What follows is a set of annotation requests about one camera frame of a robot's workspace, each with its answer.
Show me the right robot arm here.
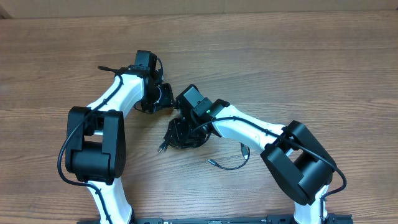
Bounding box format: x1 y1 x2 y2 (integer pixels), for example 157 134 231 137
161 85 337 223

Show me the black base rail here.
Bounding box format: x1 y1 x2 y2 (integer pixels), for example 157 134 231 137
77 213 354 224

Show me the black short USB cable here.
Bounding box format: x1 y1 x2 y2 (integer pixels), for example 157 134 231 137
207 142 251 171

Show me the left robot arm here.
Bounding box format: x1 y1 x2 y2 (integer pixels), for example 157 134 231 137
57 50 174 223

